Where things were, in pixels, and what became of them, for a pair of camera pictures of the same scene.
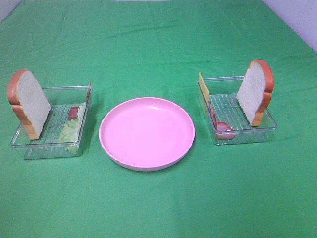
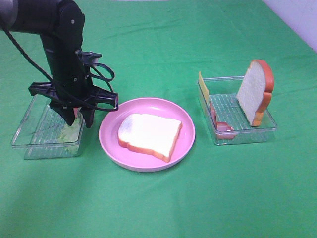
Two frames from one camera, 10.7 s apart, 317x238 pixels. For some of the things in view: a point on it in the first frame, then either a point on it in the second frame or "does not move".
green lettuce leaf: [69, 136] does not move
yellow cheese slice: [204, 88] does not move
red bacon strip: [223, 130] does not move
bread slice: [29, 102] → [149, 134]
